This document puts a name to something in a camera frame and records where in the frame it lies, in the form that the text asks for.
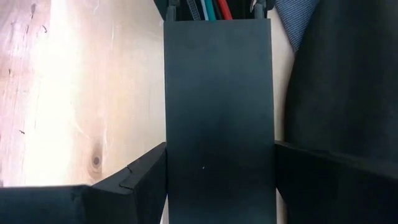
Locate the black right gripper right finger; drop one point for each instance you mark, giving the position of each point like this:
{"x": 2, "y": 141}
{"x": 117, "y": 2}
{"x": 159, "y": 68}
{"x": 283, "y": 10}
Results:
{"x": 335, "y": 196}

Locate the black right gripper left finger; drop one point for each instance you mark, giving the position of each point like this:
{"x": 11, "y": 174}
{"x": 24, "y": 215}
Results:
{"x": 93, "y": 205}

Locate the black glove with grey cuff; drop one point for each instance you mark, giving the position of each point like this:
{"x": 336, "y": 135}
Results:
{"x": 342, "y": 77}

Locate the black duct cover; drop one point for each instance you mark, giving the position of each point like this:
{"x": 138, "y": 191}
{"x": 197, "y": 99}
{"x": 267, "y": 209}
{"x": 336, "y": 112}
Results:
{"x": 217, "y": 109}

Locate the black zip tie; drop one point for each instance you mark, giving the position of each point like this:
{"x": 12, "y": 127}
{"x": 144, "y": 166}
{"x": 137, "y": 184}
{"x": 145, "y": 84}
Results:
{"x": 193, "y": 9}

